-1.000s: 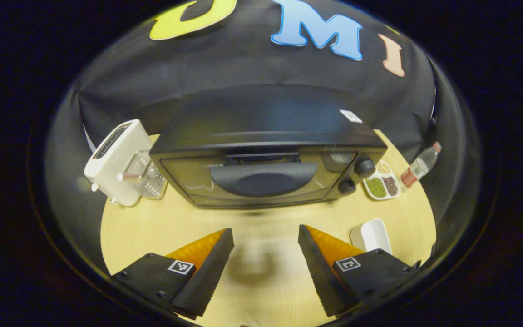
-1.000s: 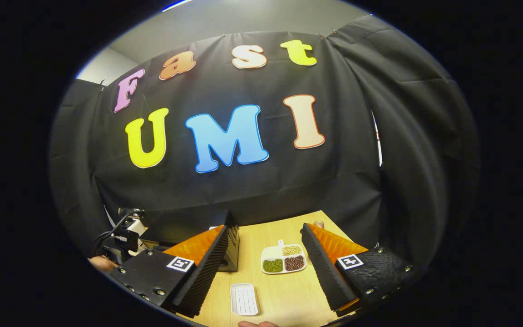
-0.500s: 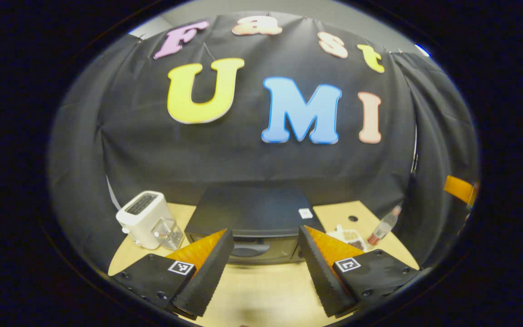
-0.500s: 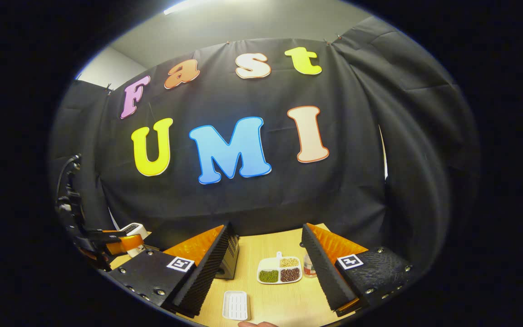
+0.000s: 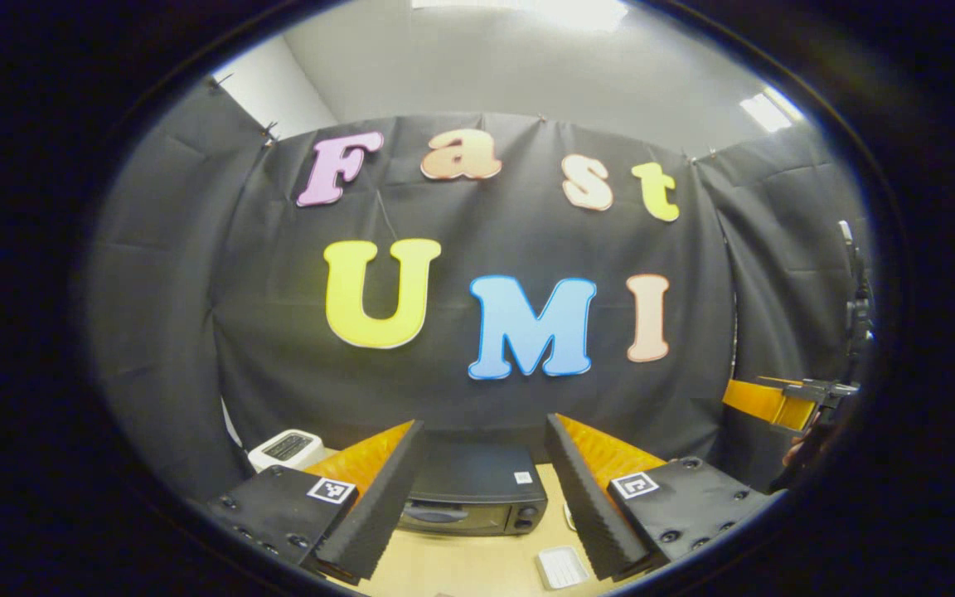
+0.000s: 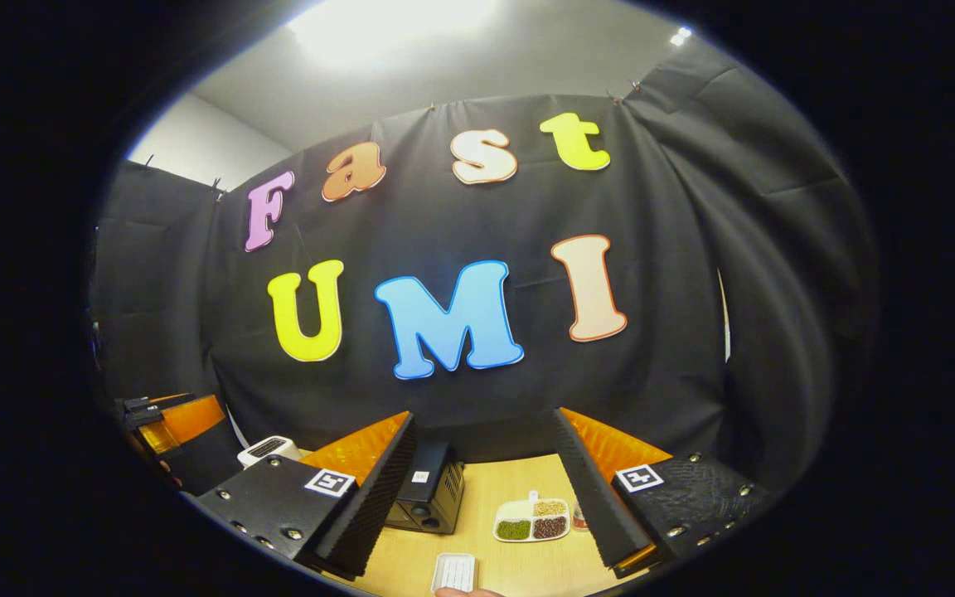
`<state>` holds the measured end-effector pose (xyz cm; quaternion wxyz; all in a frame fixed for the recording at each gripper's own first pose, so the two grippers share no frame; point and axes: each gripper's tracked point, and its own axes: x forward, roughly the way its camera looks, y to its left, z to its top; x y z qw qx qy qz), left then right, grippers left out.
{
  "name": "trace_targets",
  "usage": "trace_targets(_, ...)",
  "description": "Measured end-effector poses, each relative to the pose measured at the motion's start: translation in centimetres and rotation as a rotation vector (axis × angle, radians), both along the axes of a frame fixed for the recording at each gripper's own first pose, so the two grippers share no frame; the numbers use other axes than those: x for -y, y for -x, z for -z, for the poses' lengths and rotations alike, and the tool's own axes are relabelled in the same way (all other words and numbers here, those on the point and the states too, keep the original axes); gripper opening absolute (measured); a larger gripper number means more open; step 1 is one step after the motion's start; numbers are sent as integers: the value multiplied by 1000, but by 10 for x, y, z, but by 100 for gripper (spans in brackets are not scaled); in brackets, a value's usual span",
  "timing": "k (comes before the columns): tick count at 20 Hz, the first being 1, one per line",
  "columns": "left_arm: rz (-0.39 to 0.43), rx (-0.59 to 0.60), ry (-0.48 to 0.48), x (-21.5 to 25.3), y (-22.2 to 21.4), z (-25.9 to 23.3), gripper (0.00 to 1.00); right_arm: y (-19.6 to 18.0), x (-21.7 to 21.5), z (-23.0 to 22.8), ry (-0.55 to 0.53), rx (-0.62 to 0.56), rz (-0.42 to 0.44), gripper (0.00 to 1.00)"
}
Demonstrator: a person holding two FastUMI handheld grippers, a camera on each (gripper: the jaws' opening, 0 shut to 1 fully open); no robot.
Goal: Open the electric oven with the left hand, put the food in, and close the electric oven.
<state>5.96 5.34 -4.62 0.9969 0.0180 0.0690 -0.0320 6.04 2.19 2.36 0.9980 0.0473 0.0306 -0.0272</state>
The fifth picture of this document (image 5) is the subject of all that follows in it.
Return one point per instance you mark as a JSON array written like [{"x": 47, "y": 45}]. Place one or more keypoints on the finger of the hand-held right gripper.
[{"x": 763, "y": 402}]

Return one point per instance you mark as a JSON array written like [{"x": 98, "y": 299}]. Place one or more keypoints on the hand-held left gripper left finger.
[{"x": 382, "y": 497}]

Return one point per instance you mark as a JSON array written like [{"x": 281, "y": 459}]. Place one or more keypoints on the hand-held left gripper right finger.
[{"x": 585, "y": 497}]

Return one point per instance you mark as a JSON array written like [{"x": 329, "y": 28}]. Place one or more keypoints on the black electric oven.
[{"x": 477, "y": 481}]

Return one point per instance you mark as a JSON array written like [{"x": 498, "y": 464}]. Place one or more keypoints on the small white ribbed tray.
[{"x": 562, "y": 568}]

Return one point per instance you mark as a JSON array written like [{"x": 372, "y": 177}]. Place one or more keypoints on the white toaster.
[{"x": 287, "y": 448}]

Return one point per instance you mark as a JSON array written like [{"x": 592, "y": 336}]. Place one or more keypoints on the small ceiling light panel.
[{"x": 769, "y": 109}]

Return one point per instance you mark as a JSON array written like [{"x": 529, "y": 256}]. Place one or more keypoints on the large ceiling light panel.
[{"x": 527, "y": 10}]

